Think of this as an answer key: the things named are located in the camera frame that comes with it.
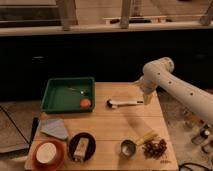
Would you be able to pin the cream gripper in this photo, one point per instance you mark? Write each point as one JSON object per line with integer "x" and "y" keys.
{"x": 147, "y": 98}

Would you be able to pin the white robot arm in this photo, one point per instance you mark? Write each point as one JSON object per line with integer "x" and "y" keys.
{"x": 159, "y": 73}

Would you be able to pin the yellow banana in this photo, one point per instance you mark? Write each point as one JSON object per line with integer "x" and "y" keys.
{"x": 147, "y": 137}

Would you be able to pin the bunch of red grapes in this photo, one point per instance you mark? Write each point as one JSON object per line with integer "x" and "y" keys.
{"x": 155, "y": 149}

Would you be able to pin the small metal cup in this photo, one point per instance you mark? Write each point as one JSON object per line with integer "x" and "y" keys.
{"x": 128, "y": 148}

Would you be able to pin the orange ball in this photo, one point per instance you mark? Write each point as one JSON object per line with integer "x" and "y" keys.
{"x": 85, "y": 103}

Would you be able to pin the small metal spoon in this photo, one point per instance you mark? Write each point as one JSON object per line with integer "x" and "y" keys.
{"x": 82, "y": 92}

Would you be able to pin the black plate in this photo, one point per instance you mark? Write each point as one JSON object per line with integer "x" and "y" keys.
{"x": 91, "y": 147}

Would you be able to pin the green plastic tray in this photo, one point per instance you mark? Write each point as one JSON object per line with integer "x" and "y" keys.
{"x": 59, "y": 99}

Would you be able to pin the wooden block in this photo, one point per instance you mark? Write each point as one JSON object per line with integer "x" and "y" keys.
{"x": 81, "y": 149}

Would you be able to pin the blue folded cloth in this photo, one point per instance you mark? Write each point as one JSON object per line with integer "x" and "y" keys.
{"x": 54, "y": 128}

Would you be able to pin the white cup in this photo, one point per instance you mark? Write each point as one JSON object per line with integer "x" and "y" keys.
{"x": 46, "y": 153}

